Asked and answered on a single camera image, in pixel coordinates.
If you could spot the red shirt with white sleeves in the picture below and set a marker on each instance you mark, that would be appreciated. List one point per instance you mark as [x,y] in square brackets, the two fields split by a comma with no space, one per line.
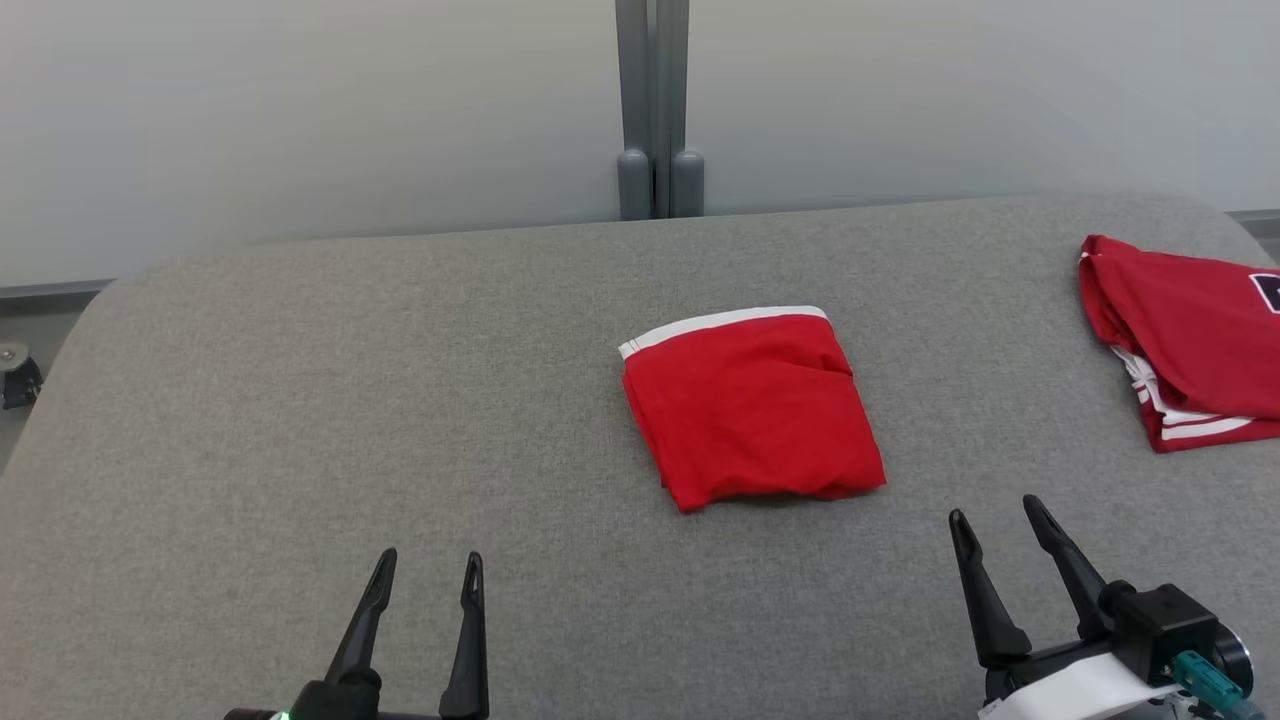
[1190,330]

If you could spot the grey double partition post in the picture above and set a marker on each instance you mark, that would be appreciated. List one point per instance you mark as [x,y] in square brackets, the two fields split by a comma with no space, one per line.
[635,185]

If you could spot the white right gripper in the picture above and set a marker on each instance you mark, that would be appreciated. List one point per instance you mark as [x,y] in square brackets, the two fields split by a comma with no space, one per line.
[1070,690]

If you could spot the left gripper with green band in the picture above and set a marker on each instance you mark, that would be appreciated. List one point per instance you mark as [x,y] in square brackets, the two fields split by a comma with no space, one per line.
[335,705]

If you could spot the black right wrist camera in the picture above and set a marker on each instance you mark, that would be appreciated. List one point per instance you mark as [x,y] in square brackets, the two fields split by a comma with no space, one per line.
[1170,620]

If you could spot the red shorts with white stripe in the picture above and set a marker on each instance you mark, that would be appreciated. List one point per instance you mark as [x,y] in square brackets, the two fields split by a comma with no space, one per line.
[750,410]

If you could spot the grey partition frame with casters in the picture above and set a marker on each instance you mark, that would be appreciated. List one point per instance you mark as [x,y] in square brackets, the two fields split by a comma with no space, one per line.
[18,380]

